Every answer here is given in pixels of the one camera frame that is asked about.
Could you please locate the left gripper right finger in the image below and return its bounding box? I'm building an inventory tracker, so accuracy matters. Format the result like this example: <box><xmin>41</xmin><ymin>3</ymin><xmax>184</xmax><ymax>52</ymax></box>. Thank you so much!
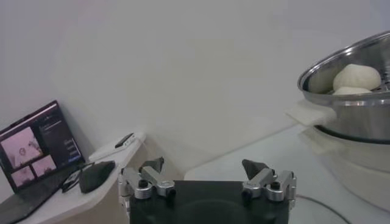
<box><xmin>241</xmin><ymin>159</ymin><xmax>297</xmax><ymax>203</ymax></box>

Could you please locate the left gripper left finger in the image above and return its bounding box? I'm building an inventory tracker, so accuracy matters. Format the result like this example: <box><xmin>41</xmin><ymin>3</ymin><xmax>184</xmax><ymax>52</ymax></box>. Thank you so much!
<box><xmin>118</xmin><ymin>156</ymin><xmax>177</xmax><ymax>208</ymax></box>

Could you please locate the white steamed baozi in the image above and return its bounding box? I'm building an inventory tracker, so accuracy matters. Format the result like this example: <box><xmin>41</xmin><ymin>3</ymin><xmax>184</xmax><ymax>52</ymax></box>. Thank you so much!
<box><xmin>332</xmin><ymin>86</ymin><xmax>373</xmax><ymax>96</ymax></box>
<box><xmin>332</xmin><ymin>63</ymin><xmax>382</xmax><ymax>91</ymax></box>

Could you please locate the stainless steel steamer basket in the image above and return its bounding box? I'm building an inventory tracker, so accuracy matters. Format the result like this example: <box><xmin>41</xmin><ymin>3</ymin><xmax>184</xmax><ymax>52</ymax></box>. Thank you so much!
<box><xmin>285</xmin><ymin>30</ymin><xmax>390</xmax><ymax>144</ymax></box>

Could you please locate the small black and white device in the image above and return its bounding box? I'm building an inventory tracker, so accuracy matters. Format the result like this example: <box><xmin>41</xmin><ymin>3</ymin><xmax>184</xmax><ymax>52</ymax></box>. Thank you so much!
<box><xmin>115</xmin><ymin>132</ymin><xmax>137</xmax><ymax>149</ymax></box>

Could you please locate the black computer mouse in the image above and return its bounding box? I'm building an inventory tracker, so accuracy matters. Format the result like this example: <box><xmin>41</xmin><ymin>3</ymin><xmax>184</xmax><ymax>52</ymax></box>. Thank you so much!
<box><xmin>78</xmin><ymin>160</ymin><xmax>116</xmax><ymax>194</ymax></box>

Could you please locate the flat white box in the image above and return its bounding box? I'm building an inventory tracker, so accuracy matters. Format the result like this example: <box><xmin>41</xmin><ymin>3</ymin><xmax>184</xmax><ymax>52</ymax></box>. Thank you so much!
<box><xmin>88</xmin><ymin>131</ymin><xmax>147</xmax><ymax>162</ymax></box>

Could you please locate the white side table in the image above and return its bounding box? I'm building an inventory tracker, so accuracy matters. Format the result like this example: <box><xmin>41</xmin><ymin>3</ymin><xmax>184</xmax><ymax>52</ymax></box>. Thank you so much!
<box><xmin>0</xmin><ymin>131</ymin><xmax>183</xmax><ymax>224</ymax></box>

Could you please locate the cream electric cooker base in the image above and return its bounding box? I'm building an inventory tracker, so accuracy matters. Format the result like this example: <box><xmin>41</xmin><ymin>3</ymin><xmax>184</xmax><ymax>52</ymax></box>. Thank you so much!
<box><xmin>298</xmin><ymin>124</ymin><xmax>390</xmax><ymax>212</ymax></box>

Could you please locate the black laptop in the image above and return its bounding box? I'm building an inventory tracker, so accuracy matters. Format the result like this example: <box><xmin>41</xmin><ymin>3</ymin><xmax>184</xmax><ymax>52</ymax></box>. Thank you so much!
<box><xmin>0</xmin><ymin>100</ymin><xmax>86</xmax><ymax>224</ymax></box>

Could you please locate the black adapter with cable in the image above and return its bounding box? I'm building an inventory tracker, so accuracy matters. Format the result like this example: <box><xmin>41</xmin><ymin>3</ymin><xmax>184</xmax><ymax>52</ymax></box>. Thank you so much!
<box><xmin>60</xmin><ymin>163</ymin><xmax>95</xmax><ymax>193</ymax></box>

